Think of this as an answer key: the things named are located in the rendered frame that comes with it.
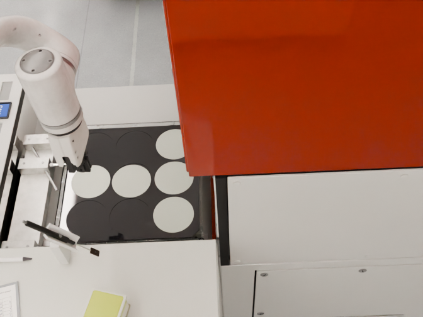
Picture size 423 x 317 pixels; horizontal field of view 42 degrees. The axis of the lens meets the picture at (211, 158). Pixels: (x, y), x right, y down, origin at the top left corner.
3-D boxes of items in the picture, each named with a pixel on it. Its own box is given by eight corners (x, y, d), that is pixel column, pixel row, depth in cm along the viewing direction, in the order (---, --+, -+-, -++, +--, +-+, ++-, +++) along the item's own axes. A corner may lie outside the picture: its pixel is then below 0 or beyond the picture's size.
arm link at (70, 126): (43, 91, 109) (48, 101, 112) (31, 126, 104) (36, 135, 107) (84, 92, 108) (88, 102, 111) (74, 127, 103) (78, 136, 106)
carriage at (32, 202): (59, 143, 156) (56, 136, 153) (39, 262, 135) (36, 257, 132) (31, 144, 156) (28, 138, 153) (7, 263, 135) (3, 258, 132)
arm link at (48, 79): (44, 89, 109) (31, 126, 104) (21, 39, 99) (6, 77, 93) (85, 90, 109) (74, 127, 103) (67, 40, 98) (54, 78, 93)
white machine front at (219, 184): (218, 37, 182) (213, -74, 149) (229, 265, 136) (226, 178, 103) (208, 37, 182) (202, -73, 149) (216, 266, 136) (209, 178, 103)
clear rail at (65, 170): (75, 127, 154) (73, 124, 152) (56, 250, 132) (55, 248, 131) (70, 127, 154) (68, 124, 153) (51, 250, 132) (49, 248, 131)
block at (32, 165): (52, 163, 148) (49, 156, 146) (50, 173, 146) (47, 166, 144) (22, 164, 148) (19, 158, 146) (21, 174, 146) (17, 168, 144)
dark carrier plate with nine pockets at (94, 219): (197, 125, 152) (197, 124, 151) (199, 237, 132) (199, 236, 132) (74, 131, 152) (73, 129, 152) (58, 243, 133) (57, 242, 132)
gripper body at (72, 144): (49, 97, 111) (65, 131, 120) (36, 136, 105) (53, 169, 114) (85, 97, 110) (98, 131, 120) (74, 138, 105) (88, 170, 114)
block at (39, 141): (56, 139, 153) (53, 133, 150) (54, 149, 151) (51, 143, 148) (28, 140, 153) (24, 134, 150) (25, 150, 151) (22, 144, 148)
